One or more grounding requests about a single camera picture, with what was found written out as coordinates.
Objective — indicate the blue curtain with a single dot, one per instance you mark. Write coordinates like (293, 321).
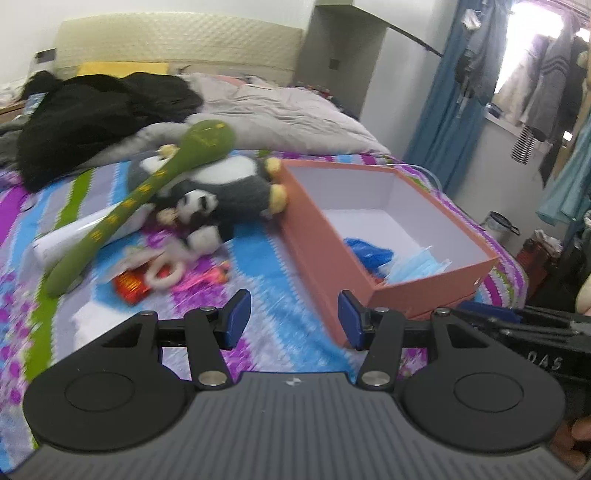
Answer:
(443, 120)

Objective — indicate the cream padded headboard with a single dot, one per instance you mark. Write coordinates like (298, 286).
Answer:
(184, 41)

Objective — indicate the black clothes pile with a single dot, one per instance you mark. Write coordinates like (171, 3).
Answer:
(92, 115)

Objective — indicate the green plush bat toy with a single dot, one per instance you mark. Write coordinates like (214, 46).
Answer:
(203, 141)

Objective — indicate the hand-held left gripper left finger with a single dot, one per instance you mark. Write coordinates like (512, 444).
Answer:
(239, 316)

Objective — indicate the grey quilt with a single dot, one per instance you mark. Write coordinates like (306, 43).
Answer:
(286, 110)

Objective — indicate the person's right hand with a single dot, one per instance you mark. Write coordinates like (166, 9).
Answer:
(575, 441)

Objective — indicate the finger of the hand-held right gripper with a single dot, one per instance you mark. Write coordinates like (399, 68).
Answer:
(473, 308)
(531, 331)

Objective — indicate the pink plastic wrapper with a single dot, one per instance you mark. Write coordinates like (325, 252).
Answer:
(203, 277)

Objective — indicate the hanging grey coat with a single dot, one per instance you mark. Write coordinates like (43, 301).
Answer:
(554, 83)

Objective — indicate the yellow pillow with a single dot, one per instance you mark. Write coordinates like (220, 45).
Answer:
(120, 68)

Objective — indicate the grey white penguin plush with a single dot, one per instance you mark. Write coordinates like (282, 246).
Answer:
(240, 180)

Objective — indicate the wooden nightstand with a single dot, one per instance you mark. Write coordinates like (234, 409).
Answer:
(11, 110)

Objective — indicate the hanging denim garment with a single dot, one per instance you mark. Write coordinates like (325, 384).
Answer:
(482, 50)

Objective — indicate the blue plastic bag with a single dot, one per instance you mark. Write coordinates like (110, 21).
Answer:
(369, 254)

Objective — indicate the grey bin with black rim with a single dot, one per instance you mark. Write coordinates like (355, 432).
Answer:
(501, 228)

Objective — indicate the dark grey cloth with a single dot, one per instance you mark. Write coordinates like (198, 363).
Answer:
(9, 138)

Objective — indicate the white cloth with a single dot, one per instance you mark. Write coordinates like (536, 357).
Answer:
(69, 237)
(11, 92)

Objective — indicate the colourful floral bedsheet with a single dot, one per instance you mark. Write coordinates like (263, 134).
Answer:
(286, 277)

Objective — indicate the wall switch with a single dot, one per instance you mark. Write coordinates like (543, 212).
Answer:
(334, 63)

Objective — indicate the white crumpled cloth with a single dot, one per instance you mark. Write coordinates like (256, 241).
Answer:
(11, 92)

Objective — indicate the small panda plush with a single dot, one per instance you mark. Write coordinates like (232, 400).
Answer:
(201, 207)

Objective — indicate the orange cardboard box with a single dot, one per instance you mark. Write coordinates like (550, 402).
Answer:
(332, 240)

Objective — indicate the blue face masks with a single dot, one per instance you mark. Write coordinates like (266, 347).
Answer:
(420, 267)

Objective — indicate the red packet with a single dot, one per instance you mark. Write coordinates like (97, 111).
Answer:
(131, 286)

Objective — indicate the teal hanging garment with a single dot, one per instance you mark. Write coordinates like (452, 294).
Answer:
(565, 184)

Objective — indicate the striped hanging garment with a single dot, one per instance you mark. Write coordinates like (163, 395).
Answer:
(526, 145)

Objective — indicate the wall socket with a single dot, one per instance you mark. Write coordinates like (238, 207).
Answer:
(45, 56)

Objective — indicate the red bag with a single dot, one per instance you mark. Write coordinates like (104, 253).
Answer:
(538, 256)

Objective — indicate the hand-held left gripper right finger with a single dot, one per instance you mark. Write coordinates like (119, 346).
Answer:
(348, 318)

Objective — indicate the black curtain rod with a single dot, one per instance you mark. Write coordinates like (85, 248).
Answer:
(415, 39)

